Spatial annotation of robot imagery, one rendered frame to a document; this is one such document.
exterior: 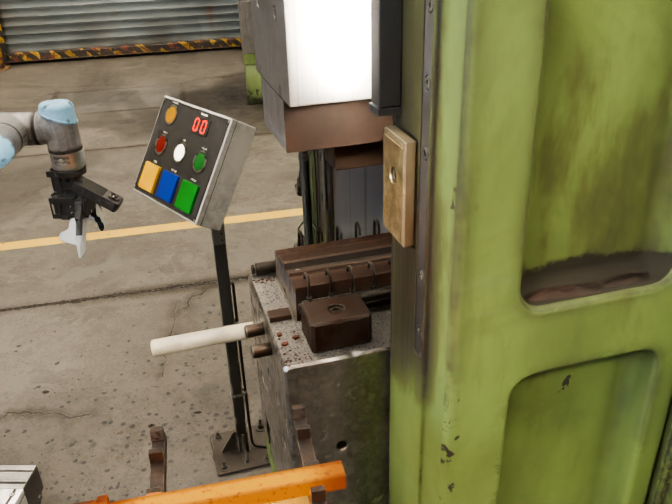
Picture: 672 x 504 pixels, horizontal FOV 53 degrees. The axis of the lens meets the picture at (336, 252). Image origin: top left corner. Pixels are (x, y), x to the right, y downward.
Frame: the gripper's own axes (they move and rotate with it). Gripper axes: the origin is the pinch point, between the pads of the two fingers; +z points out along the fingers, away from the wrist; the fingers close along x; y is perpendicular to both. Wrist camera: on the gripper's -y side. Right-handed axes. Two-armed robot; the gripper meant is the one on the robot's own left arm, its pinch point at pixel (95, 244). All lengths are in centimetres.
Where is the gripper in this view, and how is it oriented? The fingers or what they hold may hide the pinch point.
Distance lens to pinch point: 177.0
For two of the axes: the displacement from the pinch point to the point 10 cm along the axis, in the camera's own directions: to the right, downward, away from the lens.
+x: -0.4, 4.6, -8.9
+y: -10.0, 0.1, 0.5
